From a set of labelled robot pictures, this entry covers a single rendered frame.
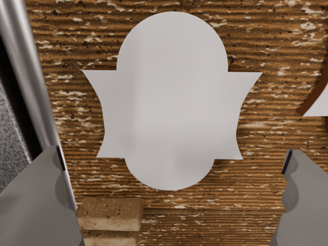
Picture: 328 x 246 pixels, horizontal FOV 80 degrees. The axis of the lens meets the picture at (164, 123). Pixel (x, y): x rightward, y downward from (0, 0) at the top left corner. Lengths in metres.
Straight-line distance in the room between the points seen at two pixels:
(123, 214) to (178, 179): 0.06
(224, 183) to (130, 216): 0.09
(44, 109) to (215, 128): 0.15
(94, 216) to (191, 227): 0.11
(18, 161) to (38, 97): 0.08
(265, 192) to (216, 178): 0.05
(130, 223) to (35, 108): 0.13
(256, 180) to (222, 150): 0.06
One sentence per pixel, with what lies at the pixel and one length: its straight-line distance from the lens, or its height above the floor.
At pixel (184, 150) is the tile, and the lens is 0.16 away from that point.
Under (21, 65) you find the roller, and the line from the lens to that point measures 0.20.
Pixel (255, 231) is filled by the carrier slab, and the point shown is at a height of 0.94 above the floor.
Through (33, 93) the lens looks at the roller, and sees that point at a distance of 0.20.
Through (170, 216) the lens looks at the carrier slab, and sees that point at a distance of 0.23.
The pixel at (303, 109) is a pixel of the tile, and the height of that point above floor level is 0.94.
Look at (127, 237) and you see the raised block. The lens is 0.22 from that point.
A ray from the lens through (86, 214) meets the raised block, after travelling 0.21.
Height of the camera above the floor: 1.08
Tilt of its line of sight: 64 degrees down
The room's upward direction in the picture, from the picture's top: 179 degrees counter-clockwise
